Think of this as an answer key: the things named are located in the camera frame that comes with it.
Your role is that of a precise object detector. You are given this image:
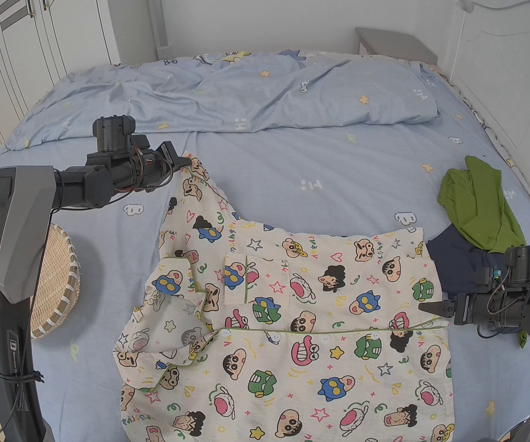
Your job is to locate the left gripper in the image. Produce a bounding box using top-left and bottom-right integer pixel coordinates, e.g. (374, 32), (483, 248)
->
(134, 141), (186, 191)

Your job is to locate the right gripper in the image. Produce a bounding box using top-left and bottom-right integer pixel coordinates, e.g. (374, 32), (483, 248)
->
(454, 288), (508, 329)

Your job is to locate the white printed pyjama top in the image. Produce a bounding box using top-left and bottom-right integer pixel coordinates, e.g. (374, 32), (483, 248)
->
(112, 152), (456, 442)

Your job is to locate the dark blue garment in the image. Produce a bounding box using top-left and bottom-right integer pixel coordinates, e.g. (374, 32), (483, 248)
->
(426, 226), (530, 298)

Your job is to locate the green garment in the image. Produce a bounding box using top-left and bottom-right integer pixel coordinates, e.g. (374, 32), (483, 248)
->
(438, 156), (530, 351)

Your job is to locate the round woven basket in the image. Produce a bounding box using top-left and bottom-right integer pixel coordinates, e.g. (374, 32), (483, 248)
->
(30, 223), (81, 342)

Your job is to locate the bed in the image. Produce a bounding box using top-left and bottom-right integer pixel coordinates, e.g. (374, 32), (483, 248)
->
(0, 0), (530, 442)

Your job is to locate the pale blue quilt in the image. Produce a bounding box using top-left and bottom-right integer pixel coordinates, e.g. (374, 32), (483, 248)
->
(5, 50), (440, 152)

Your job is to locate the white wardrobe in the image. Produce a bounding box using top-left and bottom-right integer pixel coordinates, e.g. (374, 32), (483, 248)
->
(0, 0), (121, 157)

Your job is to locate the grey bedside table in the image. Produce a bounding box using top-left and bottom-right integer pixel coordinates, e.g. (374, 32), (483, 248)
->
(355, 27), (438, 64)

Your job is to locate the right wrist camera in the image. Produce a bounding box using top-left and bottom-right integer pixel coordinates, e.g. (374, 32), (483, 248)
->
(475, 267), (499, 290)

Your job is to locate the grey wall pipe cover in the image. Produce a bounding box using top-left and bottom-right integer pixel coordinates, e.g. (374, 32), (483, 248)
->
(143, 0), (169, 56)

